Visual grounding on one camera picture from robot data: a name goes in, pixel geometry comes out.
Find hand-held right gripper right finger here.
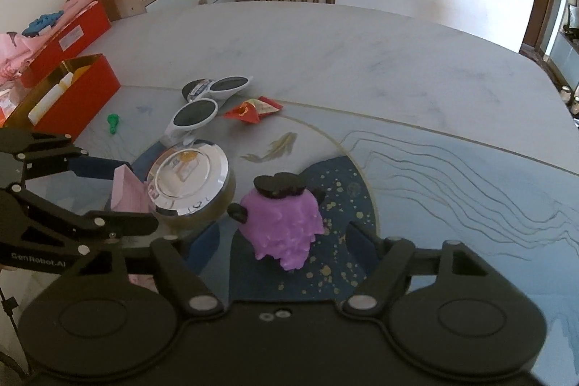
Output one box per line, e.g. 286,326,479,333
343,222,498,315

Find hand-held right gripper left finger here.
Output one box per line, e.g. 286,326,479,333
90,237,227,317

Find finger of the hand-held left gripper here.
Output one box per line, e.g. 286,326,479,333
0,131,133,188
0,188,160,255

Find purple toy with black ears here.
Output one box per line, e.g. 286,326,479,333
227,172,327,272

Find round chrome tin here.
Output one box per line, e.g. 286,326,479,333
144,139,236,230

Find red box with gold inside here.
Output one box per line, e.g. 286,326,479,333
0,54,122,139

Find white sunglasses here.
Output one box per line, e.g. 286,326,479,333
162,75,252,147

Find white plastic bottle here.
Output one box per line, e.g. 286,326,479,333
28,72,76,123

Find orange and white packet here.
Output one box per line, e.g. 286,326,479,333
0,91,20,125

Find pink plastic bag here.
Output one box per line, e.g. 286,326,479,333
0,0,109,82

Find blue cloth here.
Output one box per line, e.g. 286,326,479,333
22,12,64,38

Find red snack packet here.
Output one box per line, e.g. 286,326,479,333
223,96,284,125

